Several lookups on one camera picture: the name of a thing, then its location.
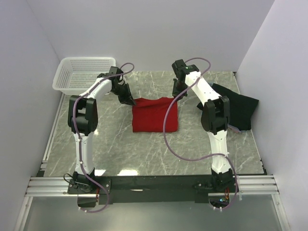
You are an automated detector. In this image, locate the aluminium frame rail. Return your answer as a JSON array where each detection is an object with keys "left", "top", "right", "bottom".
[{"left": 25, "top": 175, "right": 280, "bottom": 197}]

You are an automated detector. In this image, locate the folded black t-shirt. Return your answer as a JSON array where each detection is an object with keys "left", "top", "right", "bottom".
[{"left": 194, "top": 83, "right": 259, "bottom": 135}]

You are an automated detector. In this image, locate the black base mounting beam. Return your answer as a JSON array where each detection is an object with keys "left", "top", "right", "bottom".
[{"left": 67, "top": 175, "right": 237, "bottom": 207}]

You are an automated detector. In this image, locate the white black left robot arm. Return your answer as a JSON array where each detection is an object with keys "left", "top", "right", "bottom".
[{"left": 68, "top": 66, "right": 136, "bottom": 193}]

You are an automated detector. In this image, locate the red t-shirt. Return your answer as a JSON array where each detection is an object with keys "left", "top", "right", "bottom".
[{"left": 132, "top": 97, "right": 179, "bottom": 133}]

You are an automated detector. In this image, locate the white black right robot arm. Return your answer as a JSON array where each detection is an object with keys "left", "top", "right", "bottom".
[{"left": 172, "top": 59, "right": 234, "bottom": 191}]

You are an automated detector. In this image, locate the white perforated plastic basket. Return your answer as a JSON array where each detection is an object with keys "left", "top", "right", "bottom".
[{"left": 52, "top": 57, "right": 116, "bottom": 95}]

